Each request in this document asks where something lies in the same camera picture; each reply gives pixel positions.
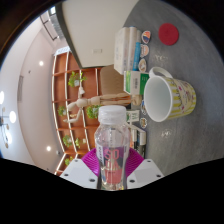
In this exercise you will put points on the stack of flat white boxes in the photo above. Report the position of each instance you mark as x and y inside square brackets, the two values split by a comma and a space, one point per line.
[125, 50]

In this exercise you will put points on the ceiling lights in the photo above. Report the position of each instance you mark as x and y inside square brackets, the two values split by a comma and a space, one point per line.
[12, 116]

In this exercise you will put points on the tall green and white carton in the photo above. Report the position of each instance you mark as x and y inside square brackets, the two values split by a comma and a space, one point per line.
[132, 116]

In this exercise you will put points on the tan upholstered chair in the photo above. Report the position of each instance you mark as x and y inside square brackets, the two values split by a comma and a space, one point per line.
[111, 80]

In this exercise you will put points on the wooden artist mannequin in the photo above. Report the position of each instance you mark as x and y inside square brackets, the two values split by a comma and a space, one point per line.
[100, 100]

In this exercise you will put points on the yellow striped white mug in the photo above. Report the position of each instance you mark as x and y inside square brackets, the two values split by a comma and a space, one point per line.
[178, 96]

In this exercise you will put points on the white partition with black top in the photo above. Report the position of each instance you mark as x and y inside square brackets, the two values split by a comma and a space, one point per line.
[96, 26]

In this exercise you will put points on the orange wooden shelf unit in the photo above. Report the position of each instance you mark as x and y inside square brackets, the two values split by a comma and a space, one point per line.
[60, 90]

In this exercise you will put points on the flat round red coaster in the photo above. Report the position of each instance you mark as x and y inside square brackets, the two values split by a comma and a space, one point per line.
[168, 34]

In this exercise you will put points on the green and white tissue box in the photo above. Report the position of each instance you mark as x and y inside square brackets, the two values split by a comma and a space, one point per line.
[135, 82]

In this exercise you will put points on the grey curtain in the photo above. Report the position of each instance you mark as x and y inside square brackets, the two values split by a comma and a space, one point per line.
[53, 26]

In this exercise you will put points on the round printed sticker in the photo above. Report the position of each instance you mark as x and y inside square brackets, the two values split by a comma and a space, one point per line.
[143, 108]
[146, 36]
[143, 122]
[142, 65]
[144, 50]

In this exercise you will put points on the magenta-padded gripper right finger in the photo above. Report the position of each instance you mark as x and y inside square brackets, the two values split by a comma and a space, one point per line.
[147, 171]

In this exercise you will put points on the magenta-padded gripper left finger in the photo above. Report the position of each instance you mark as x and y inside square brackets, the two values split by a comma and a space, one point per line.
[78, 171]

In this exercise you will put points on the clear bottle with pink label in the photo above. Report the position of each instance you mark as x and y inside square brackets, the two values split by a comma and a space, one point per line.
[112, 146]

